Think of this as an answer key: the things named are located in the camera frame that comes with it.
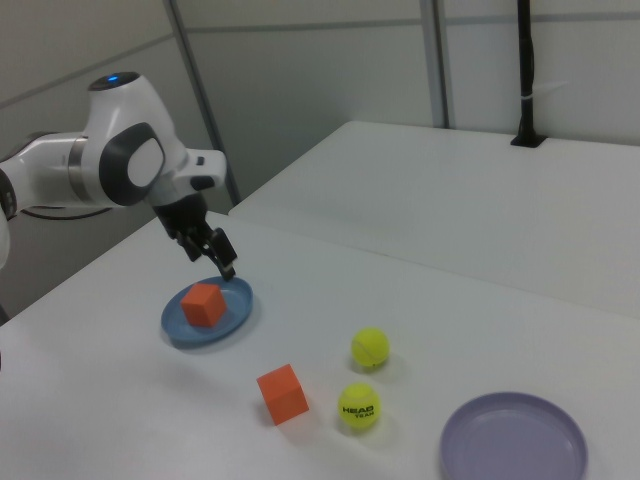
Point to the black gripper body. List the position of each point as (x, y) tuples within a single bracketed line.
[(185, 215)]

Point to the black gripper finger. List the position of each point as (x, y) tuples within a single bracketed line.
[(191, 247), (222, 250)]

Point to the orange cube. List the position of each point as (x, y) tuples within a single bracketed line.
[(282, 400), (200, 305)]

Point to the plain yellow tennis ball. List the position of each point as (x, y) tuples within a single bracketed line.
[(370, 346)]

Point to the tennis ball with black print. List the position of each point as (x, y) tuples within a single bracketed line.
[(358, 407)]

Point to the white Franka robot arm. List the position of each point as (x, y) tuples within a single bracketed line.
[(125, 115)]

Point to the blue plate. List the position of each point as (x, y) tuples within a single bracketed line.
[(235, 310)]

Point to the purple plate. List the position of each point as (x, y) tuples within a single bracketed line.
[(510, 445)]

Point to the black stand pole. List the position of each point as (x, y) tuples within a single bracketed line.
[(526, 75)]

